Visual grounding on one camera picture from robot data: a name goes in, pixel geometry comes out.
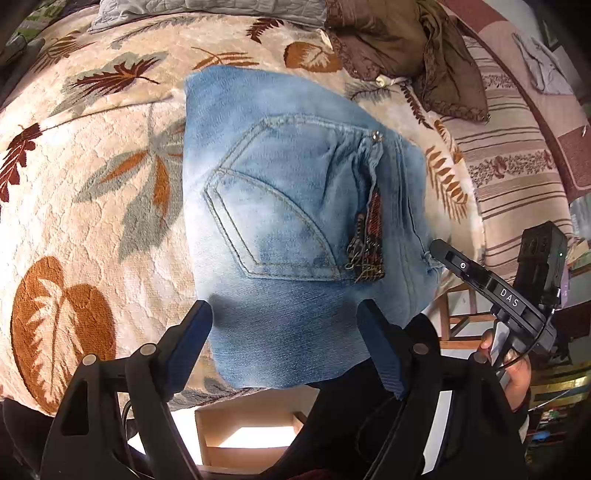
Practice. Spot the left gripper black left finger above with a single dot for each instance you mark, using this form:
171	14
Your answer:
86	439

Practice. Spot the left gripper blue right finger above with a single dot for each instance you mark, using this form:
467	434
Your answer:
481	439

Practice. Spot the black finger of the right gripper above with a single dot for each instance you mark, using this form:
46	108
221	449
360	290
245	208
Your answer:
461	266

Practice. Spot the light blue denim jeans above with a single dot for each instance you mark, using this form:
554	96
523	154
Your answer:
298	205

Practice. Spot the person right hand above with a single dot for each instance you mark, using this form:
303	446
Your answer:
519	371

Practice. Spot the striped floral bedsheet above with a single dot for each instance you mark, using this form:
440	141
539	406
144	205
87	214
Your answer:
516	181

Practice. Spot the wooden stool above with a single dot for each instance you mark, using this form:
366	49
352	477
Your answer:
248	434

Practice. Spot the leaf pattern fleece blanket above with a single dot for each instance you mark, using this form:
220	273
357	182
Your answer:
93	250

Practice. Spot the white rolled cloth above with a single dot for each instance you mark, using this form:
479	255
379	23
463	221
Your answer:
384	81

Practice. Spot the brown jacket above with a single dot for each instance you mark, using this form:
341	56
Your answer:
412	39

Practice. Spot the grey quilted pillow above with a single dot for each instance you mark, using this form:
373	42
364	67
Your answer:
115	13

